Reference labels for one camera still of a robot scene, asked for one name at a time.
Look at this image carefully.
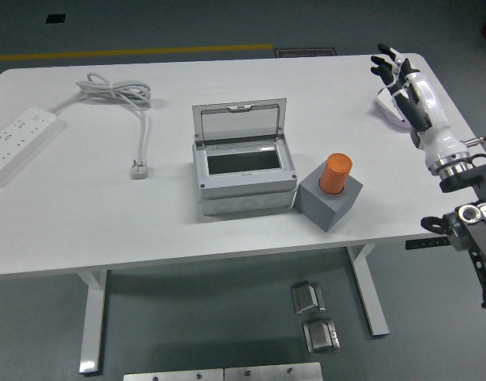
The orange cylindrical battery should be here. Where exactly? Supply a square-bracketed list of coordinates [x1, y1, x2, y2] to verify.
[318, 152, 354, 196]

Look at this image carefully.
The steel base plate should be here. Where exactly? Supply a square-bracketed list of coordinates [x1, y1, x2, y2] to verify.
[224, 362, 323, 381]
[122, 368, 224, 381]

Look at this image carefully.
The black table control panel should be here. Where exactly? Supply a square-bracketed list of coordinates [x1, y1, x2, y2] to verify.
[405, 237, 453, 251]

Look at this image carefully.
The white table leg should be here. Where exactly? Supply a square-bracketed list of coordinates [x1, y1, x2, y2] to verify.
[345, 242, 390, 338]
[76, 269, 108, 376]

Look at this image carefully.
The white power strip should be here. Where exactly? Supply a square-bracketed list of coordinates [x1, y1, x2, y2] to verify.
[0, 106, 64, 189]

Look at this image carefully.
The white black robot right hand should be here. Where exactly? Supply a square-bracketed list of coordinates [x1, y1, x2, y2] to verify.
[370, 43, 471, 170]

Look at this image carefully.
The grey plastic enclosure box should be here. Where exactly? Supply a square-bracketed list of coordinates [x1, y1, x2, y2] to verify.
[191, 134, 299, 217]

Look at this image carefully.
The white power cable with plug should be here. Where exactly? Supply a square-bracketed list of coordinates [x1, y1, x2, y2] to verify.
[48, 71, 152, 181]

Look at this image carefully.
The purple plastic tray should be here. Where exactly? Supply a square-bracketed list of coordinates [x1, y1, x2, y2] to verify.
[372, 87, 413, 130]

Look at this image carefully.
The clear hinged box lid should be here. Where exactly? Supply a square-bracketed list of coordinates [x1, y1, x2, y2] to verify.
[191, 98, 287, 150]

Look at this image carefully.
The grey block holder with hole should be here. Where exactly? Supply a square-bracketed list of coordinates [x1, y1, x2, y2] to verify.
[293, 162, 365, 232]

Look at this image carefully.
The white square card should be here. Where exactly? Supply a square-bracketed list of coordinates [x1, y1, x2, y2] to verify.
[376, 89, 399, 116]

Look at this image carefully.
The dark floor sign mat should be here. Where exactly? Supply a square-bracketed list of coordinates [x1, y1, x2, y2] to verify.
[272, 47, 338, 60]

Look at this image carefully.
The metal foot bracket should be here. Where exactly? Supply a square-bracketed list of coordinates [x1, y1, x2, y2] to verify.
[302, 317, 341, 355]
[290, 280, 326, 317]

